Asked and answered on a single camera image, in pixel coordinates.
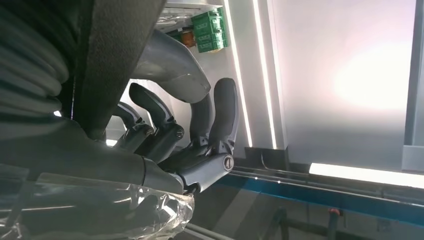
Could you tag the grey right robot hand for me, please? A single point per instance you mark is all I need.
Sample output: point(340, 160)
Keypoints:
point(82, 165)

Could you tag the small orange object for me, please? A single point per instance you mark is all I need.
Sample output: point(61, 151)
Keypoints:
point(188, 38)

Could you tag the narrow white light strip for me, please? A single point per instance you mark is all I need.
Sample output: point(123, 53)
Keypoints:
point(265, 82)
point(238, 82)

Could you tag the green plastic crate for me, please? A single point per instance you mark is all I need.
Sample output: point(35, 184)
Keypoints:
point(213, 46)
point(210, 32)
point(207, 16)

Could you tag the blue metal beam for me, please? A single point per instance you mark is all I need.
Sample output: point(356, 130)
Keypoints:
point(331, 198)

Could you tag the red black clamp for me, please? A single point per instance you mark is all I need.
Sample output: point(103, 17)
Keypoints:
point(334, 212)

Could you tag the wide white light strip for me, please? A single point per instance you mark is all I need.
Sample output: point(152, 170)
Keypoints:
point(364, 175)

